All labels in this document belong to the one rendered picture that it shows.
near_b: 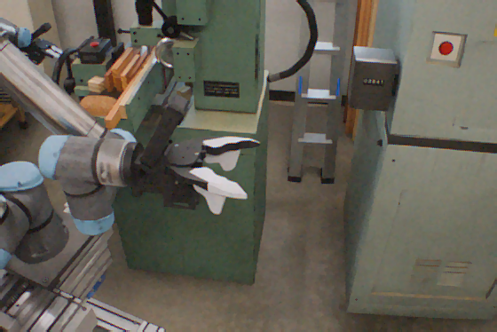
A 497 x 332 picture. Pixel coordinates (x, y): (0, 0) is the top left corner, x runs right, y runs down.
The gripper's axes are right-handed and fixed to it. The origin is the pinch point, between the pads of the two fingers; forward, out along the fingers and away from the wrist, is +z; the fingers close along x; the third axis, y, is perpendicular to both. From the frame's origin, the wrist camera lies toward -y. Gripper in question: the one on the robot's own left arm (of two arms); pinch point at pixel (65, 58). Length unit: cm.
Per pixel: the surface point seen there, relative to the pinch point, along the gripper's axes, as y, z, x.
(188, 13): -55, 40, 30
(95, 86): -15.3, 22.8, 28.5
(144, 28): -35.2, 27.3, 13.4
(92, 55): -20.3, 16.0, 20.3
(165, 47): -38, 38, 23
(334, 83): -29, 108, -52
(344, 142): 13, 145, -87
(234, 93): -34, 65, 19
